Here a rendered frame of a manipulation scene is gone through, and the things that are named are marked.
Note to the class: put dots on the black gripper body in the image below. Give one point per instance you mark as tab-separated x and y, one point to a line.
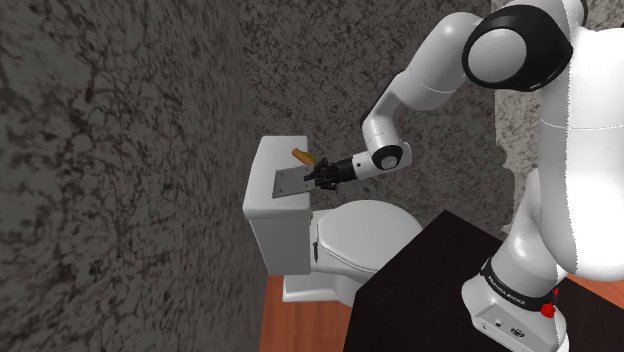
340	171

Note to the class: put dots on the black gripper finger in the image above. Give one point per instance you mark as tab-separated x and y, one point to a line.
317	170
325	184

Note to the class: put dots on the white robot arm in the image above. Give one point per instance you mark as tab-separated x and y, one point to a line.
575	161

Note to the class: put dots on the orange hot dog toy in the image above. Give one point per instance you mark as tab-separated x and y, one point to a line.
302	156

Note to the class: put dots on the grey flat tablet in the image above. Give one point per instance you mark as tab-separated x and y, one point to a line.
290	182

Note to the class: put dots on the white toilet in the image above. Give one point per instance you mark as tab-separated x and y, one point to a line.
356	234

